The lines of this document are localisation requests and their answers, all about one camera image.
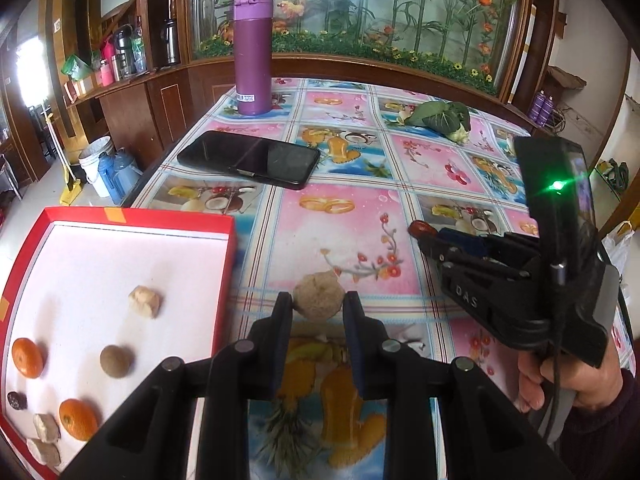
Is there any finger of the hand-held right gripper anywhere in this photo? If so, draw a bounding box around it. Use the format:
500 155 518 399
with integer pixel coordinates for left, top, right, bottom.
440 230 541 268
416 232 551 346

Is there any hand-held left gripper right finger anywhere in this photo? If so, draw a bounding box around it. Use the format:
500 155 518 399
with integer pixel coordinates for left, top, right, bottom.
344 291 571 480

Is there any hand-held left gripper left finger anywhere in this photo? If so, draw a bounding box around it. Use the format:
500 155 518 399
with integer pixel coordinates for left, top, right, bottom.
60 292 293 480

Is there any round beige pastry ball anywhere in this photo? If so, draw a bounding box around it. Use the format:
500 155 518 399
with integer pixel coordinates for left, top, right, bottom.
292 271 347 322

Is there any brown longan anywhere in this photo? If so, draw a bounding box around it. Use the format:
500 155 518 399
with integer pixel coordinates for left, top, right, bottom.
99 344 136 377

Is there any red white cardboard tray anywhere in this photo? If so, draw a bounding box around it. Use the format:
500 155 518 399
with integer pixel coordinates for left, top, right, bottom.
0 206 238 480

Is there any orange tangerine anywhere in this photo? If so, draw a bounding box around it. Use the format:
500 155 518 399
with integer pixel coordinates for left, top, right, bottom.
11 337 45 379
58 398 99 442

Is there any person's right forearm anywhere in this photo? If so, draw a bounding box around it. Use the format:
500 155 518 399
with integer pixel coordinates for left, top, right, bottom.
545 367 640 480

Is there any person's right hand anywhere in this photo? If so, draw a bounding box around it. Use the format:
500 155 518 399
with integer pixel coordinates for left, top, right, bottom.
517 342 623 413

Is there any white plastic bag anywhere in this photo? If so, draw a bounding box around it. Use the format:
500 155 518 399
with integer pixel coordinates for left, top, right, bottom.
602 220 636 281

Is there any green leaf-wrapped dumpling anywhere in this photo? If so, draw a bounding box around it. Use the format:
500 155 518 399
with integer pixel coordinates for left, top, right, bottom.
404 101 473 145

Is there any printed plastic tablecloth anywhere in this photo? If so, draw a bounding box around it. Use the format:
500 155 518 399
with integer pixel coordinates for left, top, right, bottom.
122 77 631 480

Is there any brown cardboard box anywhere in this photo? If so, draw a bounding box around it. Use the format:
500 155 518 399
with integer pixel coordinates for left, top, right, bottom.
547 66 587 92

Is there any black smartphone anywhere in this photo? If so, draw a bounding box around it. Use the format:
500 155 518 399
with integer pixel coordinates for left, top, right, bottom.
176 130 322 191

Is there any glass bamboo flower panel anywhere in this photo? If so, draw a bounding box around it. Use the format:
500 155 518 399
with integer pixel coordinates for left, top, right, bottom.
187 0 531 98

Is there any white plastic bucket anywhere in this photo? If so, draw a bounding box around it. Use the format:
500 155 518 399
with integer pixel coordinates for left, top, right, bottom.
78 136 115 198

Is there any broom and dustpan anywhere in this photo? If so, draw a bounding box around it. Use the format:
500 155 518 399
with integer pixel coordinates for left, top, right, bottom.
44 112 86 206

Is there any wooden sideboard cabinet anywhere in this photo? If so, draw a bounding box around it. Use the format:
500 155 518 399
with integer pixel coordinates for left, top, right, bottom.
65 60 236 171

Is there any purple thermos bottle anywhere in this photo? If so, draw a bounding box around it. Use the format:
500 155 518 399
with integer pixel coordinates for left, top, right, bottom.
233 0 274 117

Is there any black thermos flask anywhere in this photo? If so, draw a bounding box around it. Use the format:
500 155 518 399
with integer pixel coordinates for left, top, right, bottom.
161 19 181 67

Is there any pink thermos flask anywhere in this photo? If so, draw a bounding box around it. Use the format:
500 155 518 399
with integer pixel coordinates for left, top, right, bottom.
99 42 115 87

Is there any steel thermos flask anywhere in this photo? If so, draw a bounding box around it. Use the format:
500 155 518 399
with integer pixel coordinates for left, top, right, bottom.
111 30 133 81

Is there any green plastic bag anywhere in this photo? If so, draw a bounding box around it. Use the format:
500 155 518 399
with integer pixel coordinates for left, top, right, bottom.
61 55 93 82

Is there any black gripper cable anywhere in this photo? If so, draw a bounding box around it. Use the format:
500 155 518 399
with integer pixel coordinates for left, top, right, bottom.
542 260 568 441

